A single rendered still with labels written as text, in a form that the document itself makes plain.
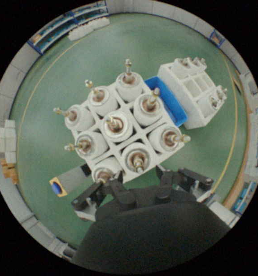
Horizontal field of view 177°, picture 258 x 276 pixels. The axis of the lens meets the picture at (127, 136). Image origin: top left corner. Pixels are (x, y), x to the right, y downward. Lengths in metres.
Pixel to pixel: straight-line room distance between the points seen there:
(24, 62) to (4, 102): 1.85
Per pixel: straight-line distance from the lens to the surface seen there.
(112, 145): 0.32
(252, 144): 2.36
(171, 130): 0.26
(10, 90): 5.14
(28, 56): 4.98
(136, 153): 0.24
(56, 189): 0.34
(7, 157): 2.91
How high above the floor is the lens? 0.49
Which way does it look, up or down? 86 degrees down
